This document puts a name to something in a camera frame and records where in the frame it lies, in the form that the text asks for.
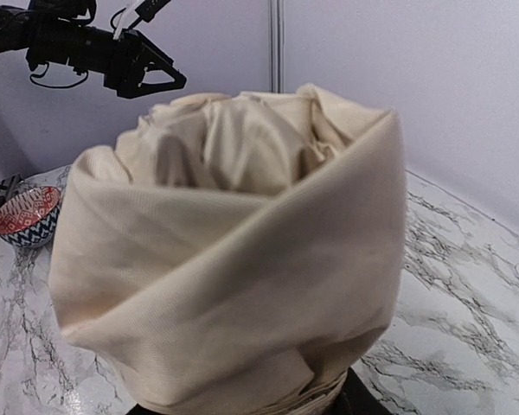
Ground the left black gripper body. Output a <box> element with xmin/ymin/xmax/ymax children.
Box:
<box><xmin>103</xmin><ymin>30</ymin><xmax>156</xmax><ymax>99</ymax></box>

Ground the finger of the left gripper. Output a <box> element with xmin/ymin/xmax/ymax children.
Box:
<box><xmin>135</xmin><ymin>65</ymin><xmax>187</xmax><ymax>98</ymax></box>
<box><xmin>131</xmin><ymin>30</ymin><xmax>174</xmax><ymax>69</ymax></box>

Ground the beige folding umbrella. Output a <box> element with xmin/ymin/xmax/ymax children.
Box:
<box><xmin>48</xmin><ymin>84</ymin><xmax>406</xmax><ymax>414</ymax></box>

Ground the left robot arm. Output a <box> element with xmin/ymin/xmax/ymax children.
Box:
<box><xmin>0</xmin><ymin>1</ymin><xmax>187</xmax><ymax>99</ymax></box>

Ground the left aluminium frame post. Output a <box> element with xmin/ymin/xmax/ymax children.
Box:
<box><xmin>268</xmin><ymin>0</ymin><xmax>285</xmax><ymax>93</ymax></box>

